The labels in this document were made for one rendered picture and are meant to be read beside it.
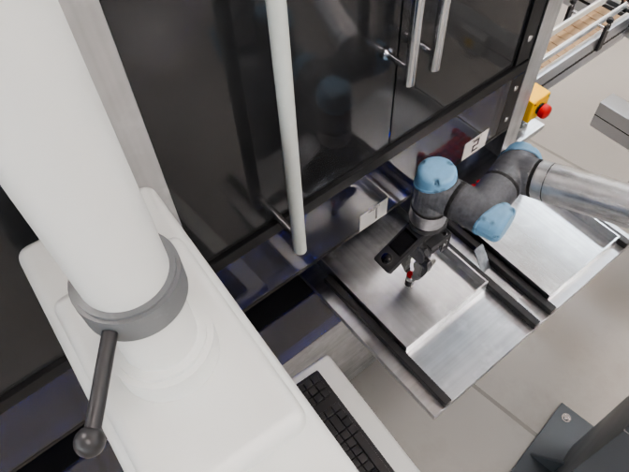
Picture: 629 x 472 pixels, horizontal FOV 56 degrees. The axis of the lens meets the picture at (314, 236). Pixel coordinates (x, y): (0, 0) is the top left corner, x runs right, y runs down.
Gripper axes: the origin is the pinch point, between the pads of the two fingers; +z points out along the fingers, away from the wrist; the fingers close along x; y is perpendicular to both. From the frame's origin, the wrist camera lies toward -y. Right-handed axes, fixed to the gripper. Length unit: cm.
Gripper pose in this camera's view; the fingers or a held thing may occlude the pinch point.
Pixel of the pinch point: (409, 274)
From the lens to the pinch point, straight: 139.5
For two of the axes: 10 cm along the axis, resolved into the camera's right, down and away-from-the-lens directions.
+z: 0.3, 5.7, 8.2
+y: 7.8, -5.3, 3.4
